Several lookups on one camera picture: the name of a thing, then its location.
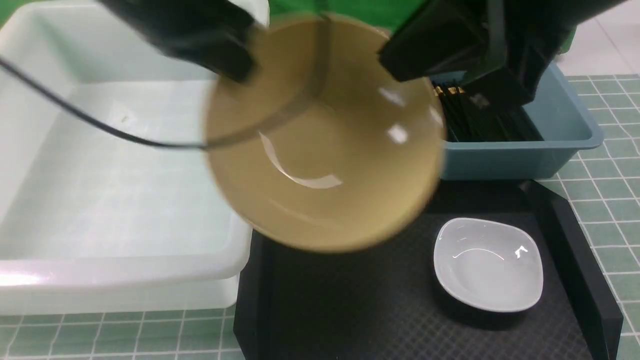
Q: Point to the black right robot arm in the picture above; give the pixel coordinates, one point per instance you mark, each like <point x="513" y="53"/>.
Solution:
<point x="556" y="19"/>

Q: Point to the small white dish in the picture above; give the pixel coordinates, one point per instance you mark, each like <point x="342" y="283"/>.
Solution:
<point x="488" y="265"/>

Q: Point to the black chopsticks bundle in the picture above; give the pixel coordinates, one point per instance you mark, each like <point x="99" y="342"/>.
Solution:
<point x="467" y="123"/>

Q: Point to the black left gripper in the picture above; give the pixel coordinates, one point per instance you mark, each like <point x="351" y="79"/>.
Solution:
<point x="213" y="34"/>

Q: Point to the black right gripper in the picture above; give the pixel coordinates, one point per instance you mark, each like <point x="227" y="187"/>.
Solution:
<point x="495" y="44"/>

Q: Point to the black serving tray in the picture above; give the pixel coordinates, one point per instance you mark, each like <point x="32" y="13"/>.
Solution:
<point x="382" y="303"/>

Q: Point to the yellow noodle bowl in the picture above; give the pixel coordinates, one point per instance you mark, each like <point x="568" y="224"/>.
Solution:
<point x="340" y="155"/>

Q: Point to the green checkered table mat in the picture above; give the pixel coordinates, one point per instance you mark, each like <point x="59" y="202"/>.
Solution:
<point x="610" y="175"/>

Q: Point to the blue plastic chopstick bin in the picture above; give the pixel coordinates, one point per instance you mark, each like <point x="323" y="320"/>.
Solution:
<point x="560" y="117"/>

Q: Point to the large white plastic tub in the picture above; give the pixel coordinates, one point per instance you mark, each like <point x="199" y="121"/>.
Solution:
<point x="78" y="50"/>

